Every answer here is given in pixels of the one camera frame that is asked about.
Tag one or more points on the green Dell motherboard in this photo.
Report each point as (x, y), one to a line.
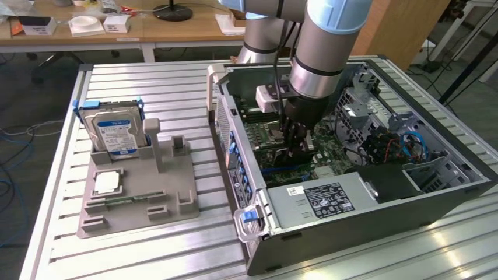
(330, 151)

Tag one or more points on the silver CPU chip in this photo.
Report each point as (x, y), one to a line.
(107, 183)

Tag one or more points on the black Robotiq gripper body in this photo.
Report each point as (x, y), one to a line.
(304, 112)

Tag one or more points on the blue expansion slot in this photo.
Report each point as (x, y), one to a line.
(268, 170)

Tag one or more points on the black open PC case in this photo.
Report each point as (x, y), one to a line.
(350, 239)

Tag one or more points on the silver chipset heatsink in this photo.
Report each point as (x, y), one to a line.
(323, 172)

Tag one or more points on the white paper envelope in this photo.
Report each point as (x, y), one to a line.
(230, 26)

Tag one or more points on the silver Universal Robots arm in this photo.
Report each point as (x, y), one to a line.
(330, 43)

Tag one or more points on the grey plastic parts rack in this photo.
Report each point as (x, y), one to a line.
(136, 216)

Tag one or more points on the wooden desk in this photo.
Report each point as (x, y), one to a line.
(61, 41)

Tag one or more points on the hard disk with blue bracket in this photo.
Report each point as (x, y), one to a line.
(115, 134)

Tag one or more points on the white box with black lid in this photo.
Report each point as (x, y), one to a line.
(36, 24)

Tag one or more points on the blue case latch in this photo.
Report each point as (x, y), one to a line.
(248, 217)

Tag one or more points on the black round lamp base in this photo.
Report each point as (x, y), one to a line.
(171, 14)

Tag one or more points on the black stand pole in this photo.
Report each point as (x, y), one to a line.
(465, 73)

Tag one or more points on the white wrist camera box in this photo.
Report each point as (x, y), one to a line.
(266, 99)

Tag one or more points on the CPU socket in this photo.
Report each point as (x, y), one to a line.
(272, 131)

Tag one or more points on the grey power supply unit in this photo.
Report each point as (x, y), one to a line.
(287, 210)

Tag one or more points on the white box with round insert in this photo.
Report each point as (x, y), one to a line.
(85, 26)

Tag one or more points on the plain white box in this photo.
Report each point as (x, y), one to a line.
(116, 24)

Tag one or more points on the small metal disk bay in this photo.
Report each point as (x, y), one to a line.
(427, 175)

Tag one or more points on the metal disk bay cage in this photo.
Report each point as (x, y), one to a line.
(358, 111)

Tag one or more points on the wooden cabinet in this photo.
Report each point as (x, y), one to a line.
(396, 29)

